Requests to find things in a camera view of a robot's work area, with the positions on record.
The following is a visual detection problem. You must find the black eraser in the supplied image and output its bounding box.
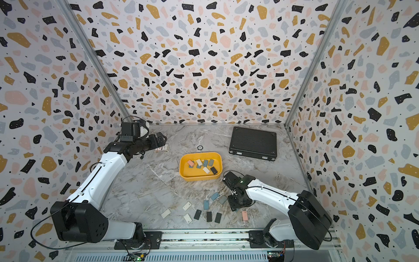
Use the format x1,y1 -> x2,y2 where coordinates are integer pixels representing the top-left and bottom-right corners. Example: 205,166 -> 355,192
206,212 -> 212,222
215,213 -> 222,224
210,167 -> 218,175
194,210 -> 202,220

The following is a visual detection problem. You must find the yellow plastic storage box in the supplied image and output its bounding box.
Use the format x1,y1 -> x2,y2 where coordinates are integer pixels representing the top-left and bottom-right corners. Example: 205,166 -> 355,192
179,152 -> 223,182

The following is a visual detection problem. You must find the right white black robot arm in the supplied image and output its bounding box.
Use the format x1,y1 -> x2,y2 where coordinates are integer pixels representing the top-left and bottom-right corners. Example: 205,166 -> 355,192
223,171 -> 332,250

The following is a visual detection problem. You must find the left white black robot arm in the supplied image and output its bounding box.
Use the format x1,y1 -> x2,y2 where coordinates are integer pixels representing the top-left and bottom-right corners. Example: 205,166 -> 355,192
51,119 -> 167,249

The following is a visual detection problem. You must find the small card box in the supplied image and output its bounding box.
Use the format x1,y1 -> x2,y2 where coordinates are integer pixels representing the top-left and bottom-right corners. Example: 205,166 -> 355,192
155,144 -> 169,153

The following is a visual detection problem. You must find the white eraser bottom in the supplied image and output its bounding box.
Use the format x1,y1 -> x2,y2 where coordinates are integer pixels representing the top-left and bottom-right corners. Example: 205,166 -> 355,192
183,214 -> 192,224

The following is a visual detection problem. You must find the black hard case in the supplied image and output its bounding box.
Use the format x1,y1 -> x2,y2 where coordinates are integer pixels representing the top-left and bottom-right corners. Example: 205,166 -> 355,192
229,127 -> 278,161

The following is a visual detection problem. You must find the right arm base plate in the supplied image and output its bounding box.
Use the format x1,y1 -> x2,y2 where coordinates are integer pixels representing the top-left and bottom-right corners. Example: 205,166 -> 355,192
248,230 -> 294,248

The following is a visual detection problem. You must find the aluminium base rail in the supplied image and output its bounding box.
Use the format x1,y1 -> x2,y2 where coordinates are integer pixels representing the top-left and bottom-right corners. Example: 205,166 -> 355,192
61,229 -> 346,262

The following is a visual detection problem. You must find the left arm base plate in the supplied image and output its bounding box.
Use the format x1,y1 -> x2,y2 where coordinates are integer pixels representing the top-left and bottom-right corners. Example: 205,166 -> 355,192
113,231 -> 163,251

